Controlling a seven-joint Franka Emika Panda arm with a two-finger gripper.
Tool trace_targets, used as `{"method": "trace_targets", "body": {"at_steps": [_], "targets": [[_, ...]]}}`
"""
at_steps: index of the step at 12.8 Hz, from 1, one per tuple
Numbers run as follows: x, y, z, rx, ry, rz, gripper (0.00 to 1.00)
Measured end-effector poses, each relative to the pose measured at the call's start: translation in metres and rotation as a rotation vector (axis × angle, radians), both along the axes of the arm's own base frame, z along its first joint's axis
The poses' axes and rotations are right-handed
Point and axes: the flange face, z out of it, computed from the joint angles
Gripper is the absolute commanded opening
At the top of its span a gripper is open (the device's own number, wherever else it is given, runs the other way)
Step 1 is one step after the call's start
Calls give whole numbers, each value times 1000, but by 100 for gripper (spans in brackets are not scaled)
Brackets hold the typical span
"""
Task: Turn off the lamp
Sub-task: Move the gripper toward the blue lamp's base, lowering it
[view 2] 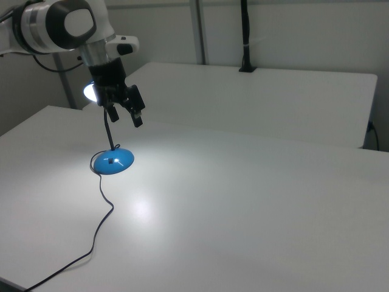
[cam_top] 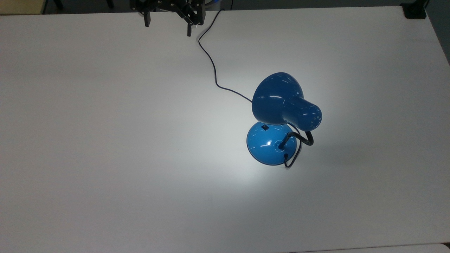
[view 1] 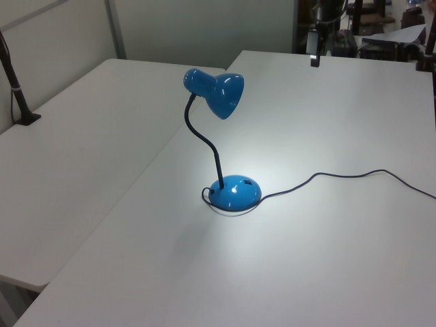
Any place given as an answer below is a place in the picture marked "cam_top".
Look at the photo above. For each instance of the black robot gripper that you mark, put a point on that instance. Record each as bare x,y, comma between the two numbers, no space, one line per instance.
168,6

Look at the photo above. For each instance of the blue desk lamp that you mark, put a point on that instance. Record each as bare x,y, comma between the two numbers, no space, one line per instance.
283,105

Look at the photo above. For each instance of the black chair leg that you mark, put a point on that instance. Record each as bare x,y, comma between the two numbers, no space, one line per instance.
110,3
58,3

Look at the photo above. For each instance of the beige wooden board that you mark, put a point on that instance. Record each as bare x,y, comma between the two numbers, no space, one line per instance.
21,6

